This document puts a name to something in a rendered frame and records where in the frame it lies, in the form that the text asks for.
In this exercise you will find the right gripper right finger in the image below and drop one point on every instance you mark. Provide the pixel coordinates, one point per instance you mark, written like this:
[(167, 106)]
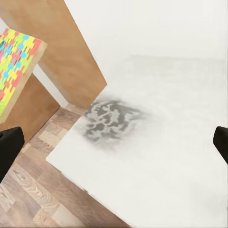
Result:
[(220, 141)]

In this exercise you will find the sliding door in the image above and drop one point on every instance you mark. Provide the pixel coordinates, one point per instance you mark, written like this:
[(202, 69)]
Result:
[(33, 108), (67, 60)]

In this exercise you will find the jigsaw puzzle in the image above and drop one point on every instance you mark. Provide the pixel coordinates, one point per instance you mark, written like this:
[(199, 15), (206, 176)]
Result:
[(19, 54)]

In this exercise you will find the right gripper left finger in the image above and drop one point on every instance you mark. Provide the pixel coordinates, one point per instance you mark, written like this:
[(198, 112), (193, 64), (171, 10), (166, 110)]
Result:
[(11, 142)]

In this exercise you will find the desk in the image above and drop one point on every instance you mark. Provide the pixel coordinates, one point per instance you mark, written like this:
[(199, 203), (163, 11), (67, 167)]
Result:
[(144, 147)]

